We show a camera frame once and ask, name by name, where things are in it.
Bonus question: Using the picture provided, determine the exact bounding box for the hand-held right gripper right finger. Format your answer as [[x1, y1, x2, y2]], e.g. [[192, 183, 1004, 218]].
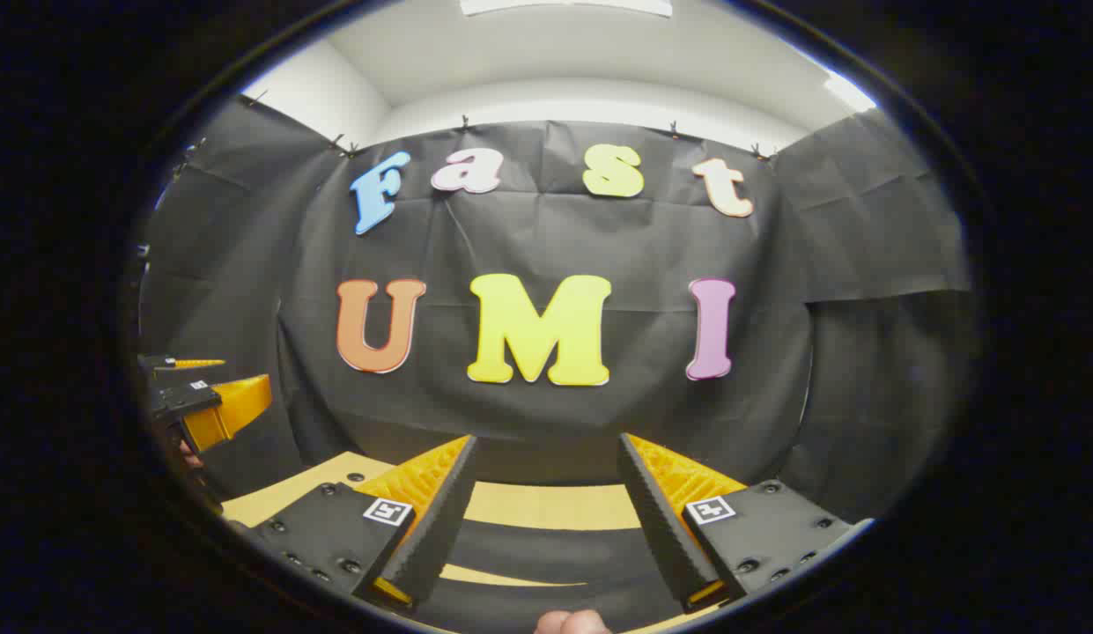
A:
[[618, 431, 873, 615]]

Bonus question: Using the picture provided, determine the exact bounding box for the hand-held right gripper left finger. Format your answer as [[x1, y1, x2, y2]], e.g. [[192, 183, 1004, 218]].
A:
[[232, 434, 478, 610]]

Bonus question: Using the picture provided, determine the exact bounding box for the white ceiling light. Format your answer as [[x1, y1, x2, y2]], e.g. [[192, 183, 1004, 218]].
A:
[[458, 0, 675, 18]]

